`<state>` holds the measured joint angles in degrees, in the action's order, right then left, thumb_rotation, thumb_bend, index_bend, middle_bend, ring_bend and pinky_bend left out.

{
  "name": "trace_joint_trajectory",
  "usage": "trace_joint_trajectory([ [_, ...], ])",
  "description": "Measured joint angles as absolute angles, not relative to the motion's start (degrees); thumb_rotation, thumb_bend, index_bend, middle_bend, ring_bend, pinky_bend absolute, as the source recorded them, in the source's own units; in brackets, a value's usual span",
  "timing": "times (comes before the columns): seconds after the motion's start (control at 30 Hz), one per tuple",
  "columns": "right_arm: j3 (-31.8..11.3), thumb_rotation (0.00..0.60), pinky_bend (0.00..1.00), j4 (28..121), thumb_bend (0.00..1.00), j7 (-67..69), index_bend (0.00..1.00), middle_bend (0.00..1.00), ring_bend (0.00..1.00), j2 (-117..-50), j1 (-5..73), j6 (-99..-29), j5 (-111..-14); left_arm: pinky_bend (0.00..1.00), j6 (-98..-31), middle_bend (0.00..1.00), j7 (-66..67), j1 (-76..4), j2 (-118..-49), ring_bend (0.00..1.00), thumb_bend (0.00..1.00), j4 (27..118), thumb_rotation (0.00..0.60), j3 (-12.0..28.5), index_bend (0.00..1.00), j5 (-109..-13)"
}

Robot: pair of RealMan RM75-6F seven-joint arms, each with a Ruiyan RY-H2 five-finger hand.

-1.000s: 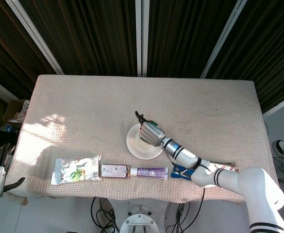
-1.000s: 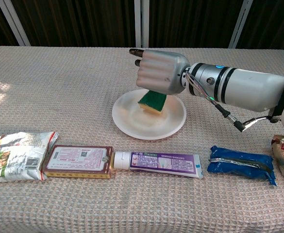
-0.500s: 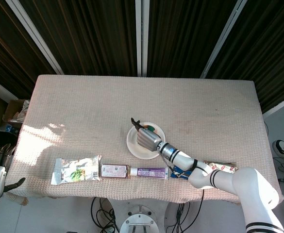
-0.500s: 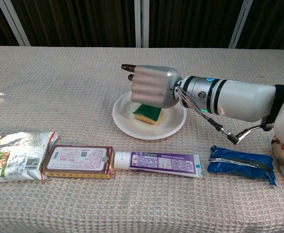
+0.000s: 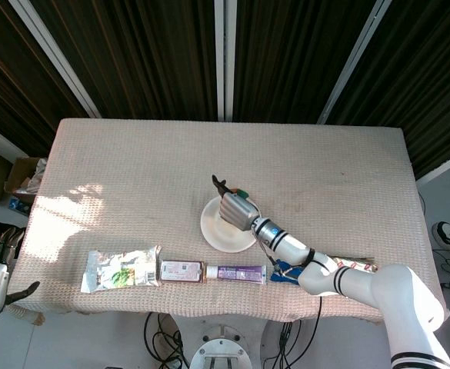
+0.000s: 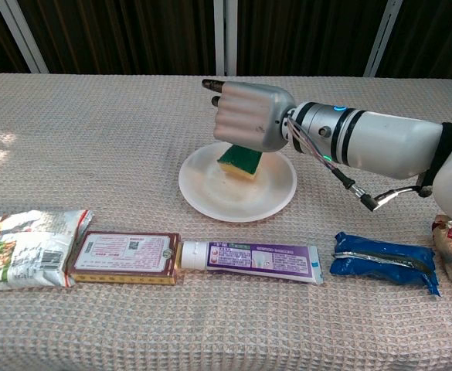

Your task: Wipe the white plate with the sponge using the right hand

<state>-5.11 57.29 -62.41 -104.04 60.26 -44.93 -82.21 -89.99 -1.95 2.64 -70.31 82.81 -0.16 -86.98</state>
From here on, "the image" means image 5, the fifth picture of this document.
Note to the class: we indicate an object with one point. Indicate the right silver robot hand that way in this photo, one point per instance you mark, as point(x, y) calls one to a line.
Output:
point(238, 211)

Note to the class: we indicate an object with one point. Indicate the green small object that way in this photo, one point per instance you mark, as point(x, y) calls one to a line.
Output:
point(242, 192)

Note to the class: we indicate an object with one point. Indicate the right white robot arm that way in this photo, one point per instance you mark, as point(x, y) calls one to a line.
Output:
point(394, 292)

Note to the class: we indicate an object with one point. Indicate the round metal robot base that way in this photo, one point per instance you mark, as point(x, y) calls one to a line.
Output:
point(220, 346)

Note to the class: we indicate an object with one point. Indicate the white round plate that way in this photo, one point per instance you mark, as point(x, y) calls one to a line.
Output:
point(220, 234)

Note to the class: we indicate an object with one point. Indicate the purple white toothpaste tube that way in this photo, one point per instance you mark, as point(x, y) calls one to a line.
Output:
point(236, 273)

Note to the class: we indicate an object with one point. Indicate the blue foil packet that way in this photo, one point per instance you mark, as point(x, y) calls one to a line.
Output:
point(282, 274)

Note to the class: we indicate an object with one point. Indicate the brown cardboard box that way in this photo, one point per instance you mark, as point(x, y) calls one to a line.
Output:
point(22, 177)

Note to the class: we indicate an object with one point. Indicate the beige waffle tablecloth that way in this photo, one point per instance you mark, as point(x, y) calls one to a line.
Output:
point(132, 173)

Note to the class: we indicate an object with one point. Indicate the white green snack bag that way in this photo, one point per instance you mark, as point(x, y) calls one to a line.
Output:
point(120, 271)

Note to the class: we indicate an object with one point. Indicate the gold red snack packet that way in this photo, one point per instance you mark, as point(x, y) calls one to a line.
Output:
point(357, 263)

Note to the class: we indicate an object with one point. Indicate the dark brown curtain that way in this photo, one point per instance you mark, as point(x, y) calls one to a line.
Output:
point(151, 50)

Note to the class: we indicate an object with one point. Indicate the white floor rail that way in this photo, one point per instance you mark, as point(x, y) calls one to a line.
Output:
point(444, 165)
point(1, 138)

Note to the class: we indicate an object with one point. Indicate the white upright frame post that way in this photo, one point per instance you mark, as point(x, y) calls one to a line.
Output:
point(223, 57)

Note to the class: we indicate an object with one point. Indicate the white slanted frame post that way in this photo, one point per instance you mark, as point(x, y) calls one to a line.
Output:
point(55, 57)
point(349, 65)

